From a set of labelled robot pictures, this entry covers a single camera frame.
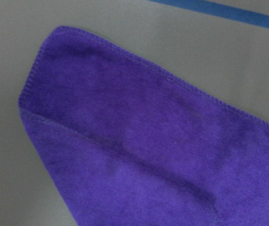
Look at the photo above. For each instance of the purple towel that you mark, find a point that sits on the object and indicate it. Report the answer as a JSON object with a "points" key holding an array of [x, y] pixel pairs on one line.
{"points": [[127, 143]]}

